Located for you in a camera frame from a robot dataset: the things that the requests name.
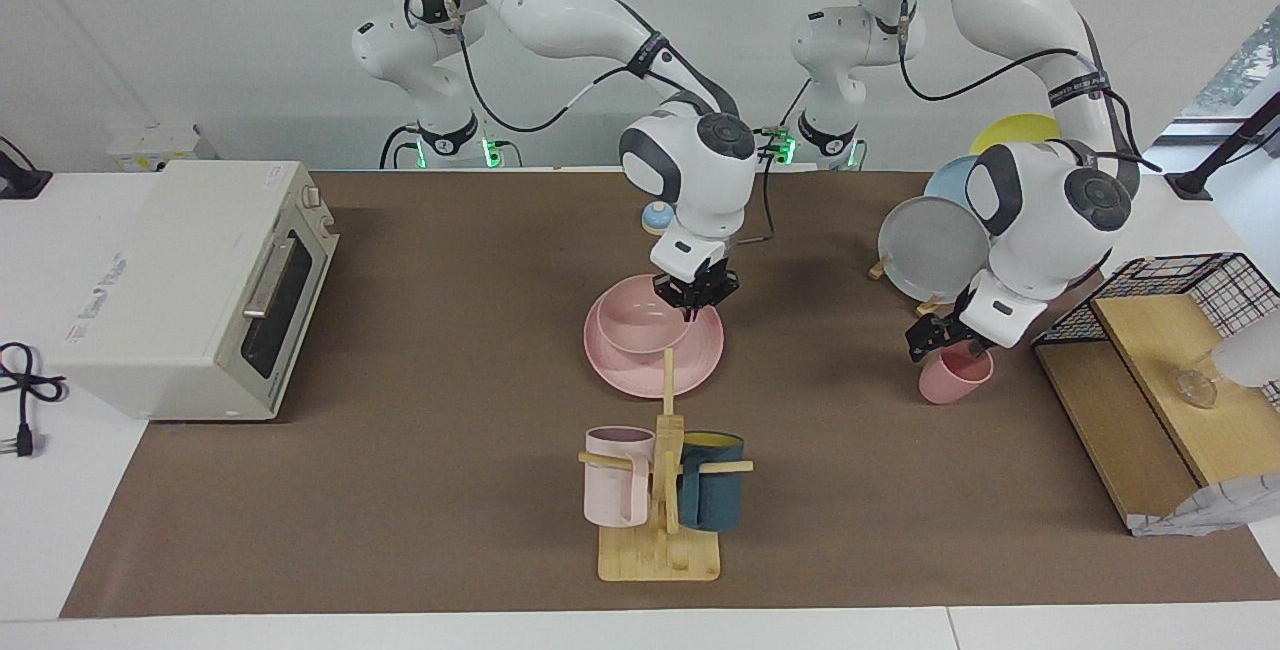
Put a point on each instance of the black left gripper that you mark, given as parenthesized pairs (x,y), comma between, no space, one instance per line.
(940,332)

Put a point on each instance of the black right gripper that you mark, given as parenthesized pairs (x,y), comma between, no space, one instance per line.
(700,290)

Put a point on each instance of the pink bowl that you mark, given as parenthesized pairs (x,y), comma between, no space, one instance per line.
(635,325)

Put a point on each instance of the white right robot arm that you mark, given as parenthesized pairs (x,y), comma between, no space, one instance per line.
(560,0)

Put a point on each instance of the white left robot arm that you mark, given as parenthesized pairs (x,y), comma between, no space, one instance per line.
(1030,220)

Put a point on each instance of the pink plate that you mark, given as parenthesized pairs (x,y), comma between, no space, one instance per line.
(640,375)

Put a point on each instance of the blue call bell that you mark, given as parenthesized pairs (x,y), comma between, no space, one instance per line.
(655,222)

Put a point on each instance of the grey plate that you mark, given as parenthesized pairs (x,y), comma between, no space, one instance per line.
(935,250)

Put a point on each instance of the wooden plate rack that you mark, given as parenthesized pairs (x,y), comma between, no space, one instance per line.
(878,270)

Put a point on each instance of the light blue plate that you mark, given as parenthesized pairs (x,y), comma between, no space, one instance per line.
(955,180)

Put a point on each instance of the dark teal mug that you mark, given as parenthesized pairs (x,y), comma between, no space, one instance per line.
(715,500)

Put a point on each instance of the pale pink mug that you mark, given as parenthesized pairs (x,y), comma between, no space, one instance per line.
(612,495)

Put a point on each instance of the yellow plate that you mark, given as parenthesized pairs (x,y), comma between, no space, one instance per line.
(1010,130)

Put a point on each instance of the wooden mug tree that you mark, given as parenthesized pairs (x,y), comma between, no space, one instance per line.
(660,555)

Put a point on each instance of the clear glass piece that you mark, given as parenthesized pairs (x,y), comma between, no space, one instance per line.
(1197,388)

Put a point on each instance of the frosted white container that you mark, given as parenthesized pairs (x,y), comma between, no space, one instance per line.
(1250,355)

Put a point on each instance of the brown table mat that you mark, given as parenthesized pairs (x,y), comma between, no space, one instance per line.
(450,510)

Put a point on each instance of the patterned white bag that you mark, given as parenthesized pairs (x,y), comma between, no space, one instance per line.
(1215,510)

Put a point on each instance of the white toaster oven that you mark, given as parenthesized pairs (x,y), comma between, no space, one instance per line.
(170,290)

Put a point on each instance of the black clamp mount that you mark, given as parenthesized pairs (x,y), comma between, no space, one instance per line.
(1195,182)
(18,180)

